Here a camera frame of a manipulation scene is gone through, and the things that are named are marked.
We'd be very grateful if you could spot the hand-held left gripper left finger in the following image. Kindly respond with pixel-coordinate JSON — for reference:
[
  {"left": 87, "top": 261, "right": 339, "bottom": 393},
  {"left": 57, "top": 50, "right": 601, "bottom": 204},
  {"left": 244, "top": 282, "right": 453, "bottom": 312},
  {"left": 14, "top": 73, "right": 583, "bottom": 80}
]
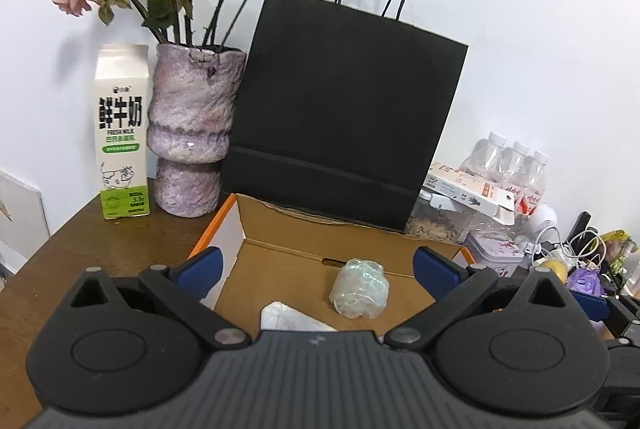
[{"left": 69, "top": 246, "right": 252, "bottom": 353}]

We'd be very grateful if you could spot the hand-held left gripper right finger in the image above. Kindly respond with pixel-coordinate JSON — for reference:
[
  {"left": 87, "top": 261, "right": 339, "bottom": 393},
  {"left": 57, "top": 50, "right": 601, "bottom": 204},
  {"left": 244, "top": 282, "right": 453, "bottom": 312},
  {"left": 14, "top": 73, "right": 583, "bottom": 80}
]
[{"left": 384, "top": 246, "right": 569, "bottom": 353}]

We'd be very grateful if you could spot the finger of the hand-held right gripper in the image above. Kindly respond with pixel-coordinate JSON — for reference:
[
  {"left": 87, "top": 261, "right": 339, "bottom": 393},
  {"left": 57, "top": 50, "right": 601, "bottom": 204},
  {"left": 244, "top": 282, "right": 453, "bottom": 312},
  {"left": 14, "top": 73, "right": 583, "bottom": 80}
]
[{"left": 569, "top": 291, "right": 640, "bottom": 341}]

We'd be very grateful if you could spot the iridescent bundle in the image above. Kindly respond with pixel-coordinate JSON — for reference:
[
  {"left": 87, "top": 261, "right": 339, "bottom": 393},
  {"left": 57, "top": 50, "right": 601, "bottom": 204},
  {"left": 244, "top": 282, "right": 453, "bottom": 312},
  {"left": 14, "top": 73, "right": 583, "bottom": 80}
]
[{"left": 329, "top": 257, "right": 390, "bottom": 320}]

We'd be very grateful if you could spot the red cardboard box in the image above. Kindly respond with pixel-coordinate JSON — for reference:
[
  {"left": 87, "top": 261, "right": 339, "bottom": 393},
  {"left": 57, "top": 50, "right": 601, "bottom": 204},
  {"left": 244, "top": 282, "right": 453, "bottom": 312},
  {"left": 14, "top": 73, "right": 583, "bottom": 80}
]
[{"left": 187, "top": 193, "right": 473, "bottom": 345}]

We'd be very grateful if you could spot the white tissue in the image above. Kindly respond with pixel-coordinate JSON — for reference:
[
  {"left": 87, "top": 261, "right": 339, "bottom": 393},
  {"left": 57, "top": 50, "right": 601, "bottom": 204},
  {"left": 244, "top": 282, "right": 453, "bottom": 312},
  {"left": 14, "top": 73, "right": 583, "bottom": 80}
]
[{"left": 260, "top": 301, "right": 341, "bottom": 335}]

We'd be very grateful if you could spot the purple tissue pack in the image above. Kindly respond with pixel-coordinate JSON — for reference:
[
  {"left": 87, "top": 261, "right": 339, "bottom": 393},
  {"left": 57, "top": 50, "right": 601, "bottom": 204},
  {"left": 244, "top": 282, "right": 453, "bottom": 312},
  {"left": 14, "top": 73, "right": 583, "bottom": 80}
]
[{"left": 567, "top": 266, "right": 606, "bottom": 297}]

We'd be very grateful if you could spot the clear plastic grain container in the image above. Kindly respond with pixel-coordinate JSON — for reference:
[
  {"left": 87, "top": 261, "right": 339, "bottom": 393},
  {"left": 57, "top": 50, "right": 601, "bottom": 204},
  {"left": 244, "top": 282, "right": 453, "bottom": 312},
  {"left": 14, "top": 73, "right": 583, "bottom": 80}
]
[{"left": 406, "top": 190, "right": 473, "bottom": 244}]

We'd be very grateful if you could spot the yellow green fruit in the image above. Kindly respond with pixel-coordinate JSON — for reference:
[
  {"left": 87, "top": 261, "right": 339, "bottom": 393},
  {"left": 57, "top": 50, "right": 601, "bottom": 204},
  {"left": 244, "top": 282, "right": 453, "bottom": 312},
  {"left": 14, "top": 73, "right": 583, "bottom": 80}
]
[{"left": 532, "top": 259, "right": 571, "bottom": 282}]

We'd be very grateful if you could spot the printed tin box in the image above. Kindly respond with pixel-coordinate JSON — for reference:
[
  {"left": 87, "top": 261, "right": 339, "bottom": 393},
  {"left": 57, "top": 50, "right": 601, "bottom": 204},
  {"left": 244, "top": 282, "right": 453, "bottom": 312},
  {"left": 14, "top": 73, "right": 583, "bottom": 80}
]
[{"left": 462, "top": 229, "right": 526, "bottom": 277}]

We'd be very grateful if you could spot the green yellow snack bag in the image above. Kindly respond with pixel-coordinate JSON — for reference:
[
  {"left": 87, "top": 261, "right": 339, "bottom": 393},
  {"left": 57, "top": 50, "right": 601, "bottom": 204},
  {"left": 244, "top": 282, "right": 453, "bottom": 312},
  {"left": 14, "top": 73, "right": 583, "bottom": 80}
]
[{"left": 600, "top": 229, "right": 640, "bottom": 275}]

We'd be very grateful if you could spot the black power adapter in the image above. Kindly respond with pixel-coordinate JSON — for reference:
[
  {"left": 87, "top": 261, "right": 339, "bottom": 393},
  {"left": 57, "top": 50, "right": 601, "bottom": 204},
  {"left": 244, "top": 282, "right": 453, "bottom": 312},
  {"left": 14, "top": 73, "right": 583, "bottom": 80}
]
[{"left": 570, "top": 211, "right": 598, "bottom": 250}]

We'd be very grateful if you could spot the white flat packet box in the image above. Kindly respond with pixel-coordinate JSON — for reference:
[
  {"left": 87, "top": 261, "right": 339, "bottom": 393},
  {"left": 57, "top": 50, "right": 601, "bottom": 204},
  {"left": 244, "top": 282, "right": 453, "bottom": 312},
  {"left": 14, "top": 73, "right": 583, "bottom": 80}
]
[{"left": 424, "top": 161, "right": 516, "bottom": 225}]

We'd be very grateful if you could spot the white round device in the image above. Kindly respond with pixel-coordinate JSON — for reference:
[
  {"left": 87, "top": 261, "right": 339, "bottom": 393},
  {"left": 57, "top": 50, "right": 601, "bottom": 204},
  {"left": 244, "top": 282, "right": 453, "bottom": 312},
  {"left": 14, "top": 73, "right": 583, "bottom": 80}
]
[{"left": 520, "top": 204, "right": 558, "bottom": 250}]

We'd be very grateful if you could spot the purple textured vase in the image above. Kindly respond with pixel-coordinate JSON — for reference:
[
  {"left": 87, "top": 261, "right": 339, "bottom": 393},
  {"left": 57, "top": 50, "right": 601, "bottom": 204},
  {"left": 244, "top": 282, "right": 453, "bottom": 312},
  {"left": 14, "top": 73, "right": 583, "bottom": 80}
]
[{"left": 146, "top": 43, "right": 247, "bottom": 217}]

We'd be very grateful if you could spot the white green milk carton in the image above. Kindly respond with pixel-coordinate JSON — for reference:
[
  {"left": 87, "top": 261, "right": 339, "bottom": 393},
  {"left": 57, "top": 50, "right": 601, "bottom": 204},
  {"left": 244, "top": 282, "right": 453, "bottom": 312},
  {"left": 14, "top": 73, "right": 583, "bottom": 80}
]
[{"left": 93, "top": 44, "right": 152, "bottom": 221}]

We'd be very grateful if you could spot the black paper bag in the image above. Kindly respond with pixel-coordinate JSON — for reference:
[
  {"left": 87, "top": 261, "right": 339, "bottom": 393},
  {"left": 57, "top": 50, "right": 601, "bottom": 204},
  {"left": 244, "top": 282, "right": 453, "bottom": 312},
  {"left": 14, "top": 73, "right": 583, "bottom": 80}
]
[{"left": 221, "top": 0, "right": 469, "bottom": 232}]

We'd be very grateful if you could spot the white flat carton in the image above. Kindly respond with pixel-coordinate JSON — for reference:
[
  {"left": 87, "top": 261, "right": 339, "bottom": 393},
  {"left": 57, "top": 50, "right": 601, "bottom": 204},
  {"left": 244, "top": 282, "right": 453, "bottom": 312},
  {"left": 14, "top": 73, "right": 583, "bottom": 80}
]
[{"left": 0, "top": 169, "right": 51, "bottom": 277}]

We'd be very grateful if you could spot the white cable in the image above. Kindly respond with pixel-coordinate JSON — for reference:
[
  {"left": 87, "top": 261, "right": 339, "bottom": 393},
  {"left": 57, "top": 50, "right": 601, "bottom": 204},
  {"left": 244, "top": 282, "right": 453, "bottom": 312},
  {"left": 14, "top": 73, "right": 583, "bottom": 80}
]
[{"left": 532, "top": 229, "right": 608, "bottom": 270}]

